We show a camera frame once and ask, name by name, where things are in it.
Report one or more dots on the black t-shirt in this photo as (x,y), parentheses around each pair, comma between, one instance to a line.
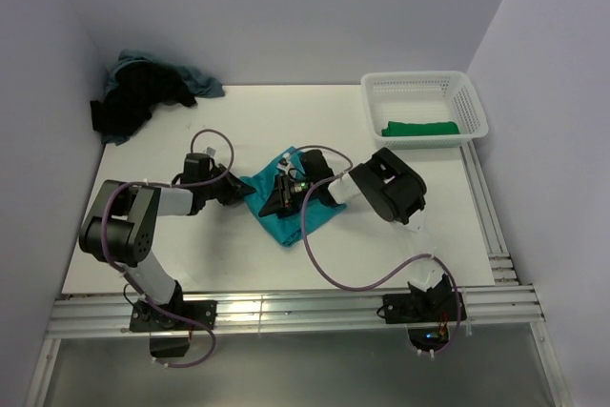
(140,87)

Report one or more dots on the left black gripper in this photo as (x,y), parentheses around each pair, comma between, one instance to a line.
(235,191)

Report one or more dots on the rolled green t-shirt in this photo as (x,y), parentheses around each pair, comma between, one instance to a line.
(398,129)

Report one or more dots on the aluminium rail frame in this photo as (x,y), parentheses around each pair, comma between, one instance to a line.
(506,302)

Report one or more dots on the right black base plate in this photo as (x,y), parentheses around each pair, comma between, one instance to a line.
(414,308)

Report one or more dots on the teal t-shirt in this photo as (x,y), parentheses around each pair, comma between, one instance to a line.
(318,206)

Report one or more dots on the white plastic basket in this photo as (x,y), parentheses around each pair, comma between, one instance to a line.
(422,98)

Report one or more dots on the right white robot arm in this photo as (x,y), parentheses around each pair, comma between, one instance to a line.
(397,194)

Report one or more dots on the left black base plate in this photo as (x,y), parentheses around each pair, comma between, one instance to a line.
(147,319)

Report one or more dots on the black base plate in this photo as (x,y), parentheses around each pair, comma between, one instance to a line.
(414,308)
(147,319)

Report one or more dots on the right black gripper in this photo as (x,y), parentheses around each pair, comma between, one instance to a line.
(281,202)

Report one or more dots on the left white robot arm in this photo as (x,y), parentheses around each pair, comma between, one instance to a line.
(119,229)

